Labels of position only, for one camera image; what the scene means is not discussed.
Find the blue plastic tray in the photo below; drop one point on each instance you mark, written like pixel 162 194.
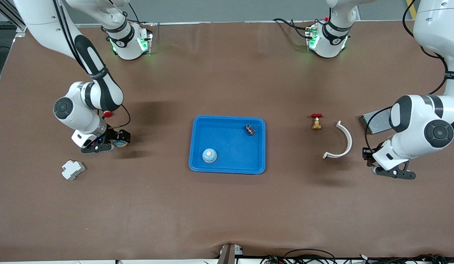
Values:
pixel 230 154

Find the white curved plastic clip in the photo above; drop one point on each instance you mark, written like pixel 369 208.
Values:
pixel 349 141

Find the metal table edge bracket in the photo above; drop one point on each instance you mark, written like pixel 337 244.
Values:
pixel 229 255

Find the blue call bell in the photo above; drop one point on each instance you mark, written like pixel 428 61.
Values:
pixel 120 144
pixel 209 156

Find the white circuit breaker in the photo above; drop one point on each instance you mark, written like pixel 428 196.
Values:
pixel 73 170

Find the aluminium frame post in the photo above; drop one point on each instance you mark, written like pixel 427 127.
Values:
pixel 14 21

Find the black pushbutton with red cap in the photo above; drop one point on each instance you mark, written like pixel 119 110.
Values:
pixel 108 114

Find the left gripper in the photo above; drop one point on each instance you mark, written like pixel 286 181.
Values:
pixel 366 153

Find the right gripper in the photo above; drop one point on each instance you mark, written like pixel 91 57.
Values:
pixel 112 134

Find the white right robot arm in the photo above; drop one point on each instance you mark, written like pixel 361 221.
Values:
pixel 40 25

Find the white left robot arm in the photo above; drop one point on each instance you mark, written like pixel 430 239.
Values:
pixel 432 25

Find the grey metal box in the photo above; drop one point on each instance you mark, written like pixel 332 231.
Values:
pixel 375 124

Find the black capacitor with white print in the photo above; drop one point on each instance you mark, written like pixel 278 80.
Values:
pixel 250 129

